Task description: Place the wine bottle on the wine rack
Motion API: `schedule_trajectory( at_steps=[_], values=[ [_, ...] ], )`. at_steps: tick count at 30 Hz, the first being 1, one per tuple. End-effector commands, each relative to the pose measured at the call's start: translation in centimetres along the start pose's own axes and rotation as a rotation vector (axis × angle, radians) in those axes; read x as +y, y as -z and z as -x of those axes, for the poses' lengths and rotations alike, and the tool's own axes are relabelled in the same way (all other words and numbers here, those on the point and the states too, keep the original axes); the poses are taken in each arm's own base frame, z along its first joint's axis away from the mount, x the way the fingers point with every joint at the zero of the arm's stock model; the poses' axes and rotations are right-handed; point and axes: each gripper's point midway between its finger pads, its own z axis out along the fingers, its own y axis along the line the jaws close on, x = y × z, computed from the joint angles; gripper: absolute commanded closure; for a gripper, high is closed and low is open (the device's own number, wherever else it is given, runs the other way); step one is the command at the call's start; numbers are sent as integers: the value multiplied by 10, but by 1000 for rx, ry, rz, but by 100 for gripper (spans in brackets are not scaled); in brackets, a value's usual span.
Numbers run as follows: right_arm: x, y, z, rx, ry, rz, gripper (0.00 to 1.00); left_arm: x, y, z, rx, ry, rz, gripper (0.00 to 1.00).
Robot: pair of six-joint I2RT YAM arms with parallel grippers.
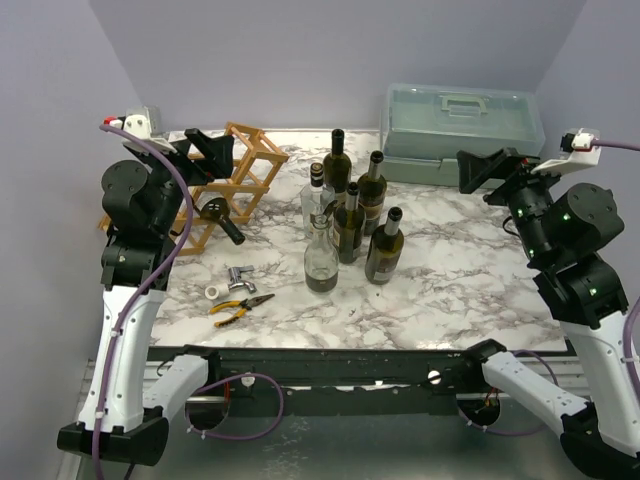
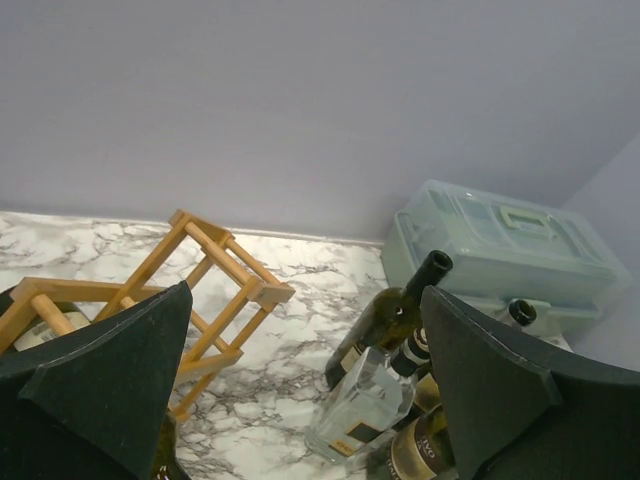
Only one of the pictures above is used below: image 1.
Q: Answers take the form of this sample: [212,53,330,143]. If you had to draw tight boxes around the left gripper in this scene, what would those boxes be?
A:
[135,128,233,234]

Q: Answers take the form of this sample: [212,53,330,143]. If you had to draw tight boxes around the green bottle beige label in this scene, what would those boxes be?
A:
[357,150,387,236]

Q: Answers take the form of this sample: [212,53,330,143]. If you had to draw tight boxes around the green bottle brown label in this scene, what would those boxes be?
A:
[365,206,404,285]

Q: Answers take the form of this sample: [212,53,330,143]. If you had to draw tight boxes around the green bottle silver neck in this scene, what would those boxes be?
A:
[333,182,366,264]

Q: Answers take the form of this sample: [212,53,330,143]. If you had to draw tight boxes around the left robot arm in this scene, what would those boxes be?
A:
[57,128,234,466]

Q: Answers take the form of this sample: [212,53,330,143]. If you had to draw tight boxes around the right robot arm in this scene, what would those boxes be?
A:
[457,148,639,479]

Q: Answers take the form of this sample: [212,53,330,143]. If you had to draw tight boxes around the wooden wine rack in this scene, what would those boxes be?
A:
[100,122,288,263]

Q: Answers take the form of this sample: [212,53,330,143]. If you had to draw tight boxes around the dark bottle in rack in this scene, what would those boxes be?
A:
[196,197,246,245]

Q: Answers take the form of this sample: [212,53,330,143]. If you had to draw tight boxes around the clear square liquor bottle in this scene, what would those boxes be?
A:
[300,162,336,239]

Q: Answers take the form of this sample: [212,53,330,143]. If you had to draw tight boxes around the tall green wine bottle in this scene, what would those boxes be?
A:
[323,129,352,203]

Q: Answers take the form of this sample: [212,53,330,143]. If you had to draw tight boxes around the translucent plastic toolbox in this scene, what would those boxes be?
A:
[379,83,545,186]

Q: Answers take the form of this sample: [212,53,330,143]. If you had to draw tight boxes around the chrome tap fitting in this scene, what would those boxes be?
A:
[228,265,257,294]

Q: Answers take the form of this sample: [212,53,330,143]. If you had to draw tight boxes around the white tape roll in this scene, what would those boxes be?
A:
[204,283,230,301]

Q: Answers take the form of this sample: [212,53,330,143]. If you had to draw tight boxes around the clear glass carafe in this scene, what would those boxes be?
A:
[304,214,339,294]

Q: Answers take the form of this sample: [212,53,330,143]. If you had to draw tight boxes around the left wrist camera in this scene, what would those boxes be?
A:
[103,106,176,153]

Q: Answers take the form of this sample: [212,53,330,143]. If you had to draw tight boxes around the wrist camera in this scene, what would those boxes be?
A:
[532,128,601,176]
[103,106,176,153]

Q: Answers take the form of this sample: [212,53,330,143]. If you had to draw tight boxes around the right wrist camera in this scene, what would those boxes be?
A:
[532,128,601,176]

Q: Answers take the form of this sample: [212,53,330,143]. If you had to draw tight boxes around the yellow handled pliers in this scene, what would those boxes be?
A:
[209,294,274,328]

